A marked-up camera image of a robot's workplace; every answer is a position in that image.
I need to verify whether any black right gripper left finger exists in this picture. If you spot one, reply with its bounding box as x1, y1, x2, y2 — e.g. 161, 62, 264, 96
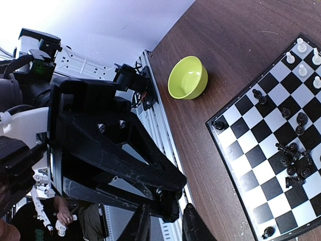
117, 204, 151, 241

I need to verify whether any person's hand with ring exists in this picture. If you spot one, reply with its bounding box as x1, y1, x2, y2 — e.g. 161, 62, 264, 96
57, 207, 74, 226

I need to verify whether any green bowl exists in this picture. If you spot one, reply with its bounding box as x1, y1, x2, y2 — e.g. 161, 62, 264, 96
168, 56, 208, 100

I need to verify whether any black and grey chessboard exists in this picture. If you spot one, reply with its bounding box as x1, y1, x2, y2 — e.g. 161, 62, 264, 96
206, 34, 320, 240

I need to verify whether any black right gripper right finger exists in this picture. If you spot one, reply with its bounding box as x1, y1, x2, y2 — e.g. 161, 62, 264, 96
182, 203, 217, 241

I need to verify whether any black lying chess piece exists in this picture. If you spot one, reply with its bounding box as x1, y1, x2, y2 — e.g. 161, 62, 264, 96
285, 176, 305, 189

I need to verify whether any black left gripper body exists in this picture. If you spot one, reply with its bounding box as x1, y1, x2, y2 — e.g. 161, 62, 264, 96
48, 77, 140, 197

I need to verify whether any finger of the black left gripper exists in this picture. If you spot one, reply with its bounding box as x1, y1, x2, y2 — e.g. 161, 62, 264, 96
63, 142, 187, 222

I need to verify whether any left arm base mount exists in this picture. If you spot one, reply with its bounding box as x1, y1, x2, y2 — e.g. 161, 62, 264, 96
113, 63, 158, 111

